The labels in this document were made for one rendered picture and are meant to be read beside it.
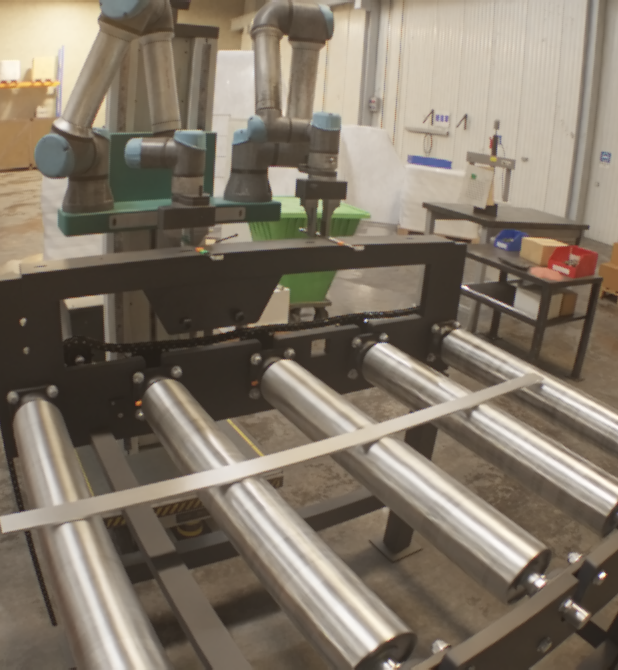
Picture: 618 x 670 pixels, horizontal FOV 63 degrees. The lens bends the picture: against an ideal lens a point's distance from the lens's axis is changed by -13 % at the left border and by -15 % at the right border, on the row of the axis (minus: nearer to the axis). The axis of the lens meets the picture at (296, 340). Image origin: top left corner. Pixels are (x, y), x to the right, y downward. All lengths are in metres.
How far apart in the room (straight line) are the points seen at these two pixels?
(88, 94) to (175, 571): 1.06
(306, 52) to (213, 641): 1.51
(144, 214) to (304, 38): 0.69
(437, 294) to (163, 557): 1.12
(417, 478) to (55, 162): 1.07
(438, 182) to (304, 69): 6.36
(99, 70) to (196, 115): 0.52
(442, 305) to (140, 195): 0.96
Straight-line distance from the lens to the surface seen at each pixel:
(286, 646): 1.84
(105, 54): 1.40
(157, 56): 1.49
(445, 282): 1.73
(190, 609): 0.90
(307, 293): 4.10
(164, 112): 1.47
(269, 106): 1.55
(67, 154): 1.40
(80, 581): 0.77
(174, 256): 1.24
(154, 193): 1.75
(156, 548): 1.00
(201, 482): 0.92
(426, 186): 7.99
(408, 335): 1.69
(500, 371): 1.57
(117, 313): 1.85
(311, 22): 1.72
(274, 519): 0.86
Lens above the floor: 1.46
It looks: 22 degrees down
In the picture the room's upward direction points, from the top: 4 degrees clockwise
